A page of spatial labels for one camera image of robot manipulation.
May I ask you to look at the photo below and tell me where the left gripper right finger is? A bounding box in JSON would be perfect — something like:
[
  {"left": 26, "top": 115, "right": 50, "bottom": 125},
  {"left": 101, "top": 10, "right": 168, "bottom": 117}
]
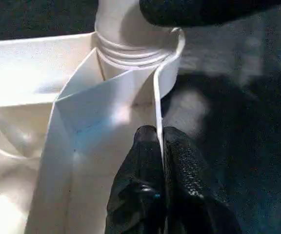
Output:
[{"left": 162, "top": 126, "right": 242, "bottom": 234}]

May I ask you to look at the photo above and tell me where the white plastic table top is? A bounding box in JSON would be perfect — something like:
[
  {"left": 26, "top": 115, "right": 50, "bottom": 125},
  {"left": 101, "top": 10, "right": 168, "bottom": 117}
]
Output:
[{"left": 0, "top": 27, "right": 186, "bottom": 234}]

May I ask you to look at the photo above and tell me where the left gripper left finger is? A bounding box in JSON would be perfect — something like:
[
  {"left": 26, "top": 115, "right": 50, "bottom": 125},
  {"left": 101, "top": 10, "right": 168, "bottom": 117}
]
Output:
[{"left": 105, "top": 125, "right": 166, "bottom": 234}]

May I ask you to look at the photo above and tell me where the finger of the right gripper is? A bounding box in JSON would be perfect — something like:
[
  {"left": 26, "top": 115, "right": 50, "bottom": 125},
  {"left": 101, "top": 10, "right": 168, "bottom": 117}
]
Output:
[{"left": 140, "top": 0, "right": 281, "bottom": 28}]

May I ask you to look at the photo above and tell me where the black work mat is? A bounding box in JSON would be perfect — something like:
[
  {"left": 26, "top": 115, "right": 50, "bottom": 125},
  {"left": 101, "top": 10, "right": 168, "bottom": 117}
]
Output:
[{"left": 0, "top": 0, "right": 281, "bottom": 234}]

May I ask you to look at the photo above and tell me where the white plastic table leg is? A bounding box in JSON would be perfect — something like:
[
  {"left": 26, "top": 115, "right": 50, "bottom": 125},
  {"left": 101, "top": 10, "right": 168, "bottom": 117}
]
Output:
[{"left": 94, "top": 0, "right": 180, "bottom": 66}]

